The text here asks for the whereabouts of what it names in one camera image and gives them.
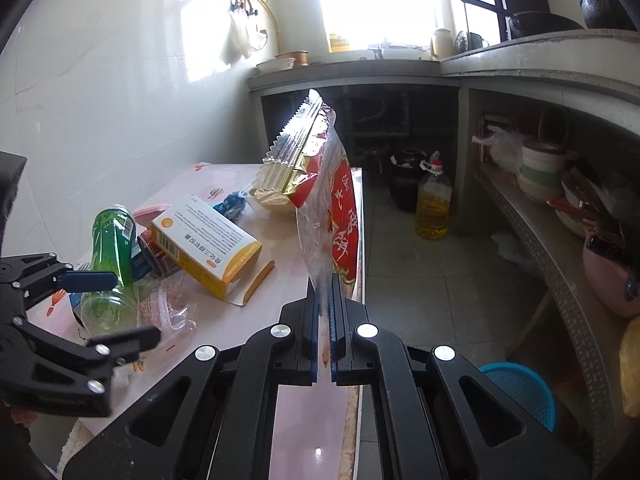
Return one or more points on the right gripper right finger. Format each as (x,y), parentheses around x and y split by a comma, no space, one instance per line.
(438,416)

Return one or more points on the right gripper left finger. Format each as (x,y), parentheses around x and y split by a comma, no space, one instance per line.
(212,416)

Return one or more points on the green plastic bottle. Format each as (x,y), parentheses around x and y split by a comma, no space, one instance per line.
(116,309)

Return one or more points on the red clear noodle bag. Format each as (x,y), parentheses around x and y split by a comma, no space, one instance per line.
(307,169)

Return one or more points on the blue trash basket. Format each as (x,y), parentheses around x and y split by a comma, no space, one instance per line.
(527,388)

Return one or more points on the pink patterned tablecloth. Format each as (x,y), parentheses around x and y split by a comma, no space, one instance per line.
(316,429)

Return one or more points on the orange medicine box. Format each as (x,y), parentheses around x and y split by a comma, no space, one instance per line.
(226,260)

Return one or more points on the yellow plastic bag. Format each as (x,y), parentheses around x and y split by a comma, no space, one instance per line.
(630,368)

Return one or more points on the metal shelf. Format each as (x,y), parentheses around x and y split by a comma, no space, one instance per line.
(594,330)

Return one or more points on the blue candy wrapper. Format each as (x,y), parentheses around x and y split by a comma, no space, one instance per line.
(232,206)

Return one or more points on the cooking oil bottle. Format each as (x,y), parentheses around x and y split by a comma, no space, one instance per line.
(434,200)

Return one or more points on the pink pot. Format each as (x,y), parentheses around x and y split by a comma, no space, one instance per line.
(606,270)

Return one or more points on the stacked white green bowls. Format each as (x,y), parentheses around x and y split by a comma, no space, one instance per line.
(542,164)

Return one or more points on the white plastic bag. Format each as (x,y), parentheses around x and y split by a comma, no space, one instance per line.
(505,148)

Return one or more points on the black wok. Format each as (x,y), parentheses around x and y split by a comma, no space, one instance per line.
(533,23)

